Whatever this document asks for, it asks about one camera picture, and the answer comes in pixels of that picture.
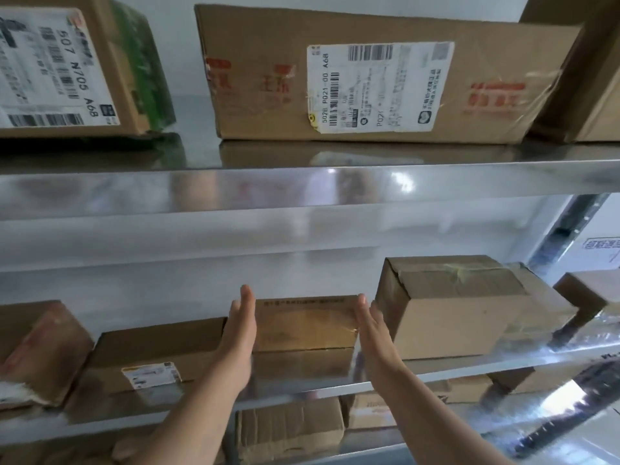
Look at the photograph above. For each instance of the person's right hand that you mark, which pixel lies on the person's right hand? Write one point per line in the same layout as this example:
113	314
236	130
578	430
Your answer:
380	348

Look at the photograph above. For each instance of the person's left hand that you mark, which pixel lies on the person's left hand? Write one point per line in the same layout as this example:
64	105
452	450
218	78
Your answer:
237	343

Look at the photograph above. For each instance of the slim box with blue-edged label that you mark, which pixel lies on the slim box with blue-edged label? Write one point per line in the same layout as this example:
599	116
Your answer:
305	324

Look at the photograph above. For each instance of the cube box with taped top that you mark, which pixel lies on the cube box with taped top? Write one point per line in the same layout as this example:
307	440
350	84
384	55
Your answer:
445	314

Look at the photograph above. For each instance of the slim box with yellow-striped label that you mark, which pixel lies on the slim box with yellow-striped label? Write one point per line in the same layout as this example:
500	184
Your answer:
160	343

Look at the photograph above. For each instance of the boxes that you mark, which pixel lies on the boxes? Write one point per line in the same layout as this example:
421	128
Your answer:
290	426

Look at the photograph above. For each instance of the metal shelving rack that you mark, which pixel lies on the metal shelving rack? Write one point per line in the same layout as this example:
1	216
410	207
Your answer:
290	188

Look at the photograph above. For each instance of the brown parcel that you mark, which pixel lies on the brown parcel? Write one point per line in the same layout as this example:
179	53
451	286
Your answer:
547	305

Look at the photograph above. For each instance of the red printed box 8077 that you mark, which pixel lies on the red printed box 8077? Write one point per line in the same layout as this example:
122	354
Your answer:
43	348

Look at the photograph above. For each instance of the long box red print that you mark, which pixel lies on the long box red print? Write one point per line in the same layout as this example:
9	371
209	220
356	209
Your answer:
252	111

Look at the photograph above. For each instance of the box labelled 507 N705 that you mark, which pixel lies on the box labelled 507 N705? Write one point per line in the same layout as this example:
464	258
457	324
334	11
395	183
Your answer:
116	58

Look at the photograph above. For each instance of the tape-wrapped cubic cardboard box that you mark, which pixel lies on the tape-wrapped cubic cardboard box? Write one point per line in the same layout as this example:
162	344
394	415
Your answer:
581	91

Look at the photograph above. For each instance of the person's right forearm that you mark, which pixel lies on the person's right forearm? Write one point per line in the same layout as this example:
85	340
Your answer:
436	421

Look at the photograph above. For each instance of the person's left forearm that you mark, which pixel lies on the person's left forearm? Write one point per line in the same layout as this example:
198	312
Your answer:
189	426

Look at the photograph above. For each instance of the white printed notice sheet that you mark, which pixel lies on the white printed notice sheet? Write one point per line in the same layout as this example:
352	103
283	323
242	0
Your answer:
603	246

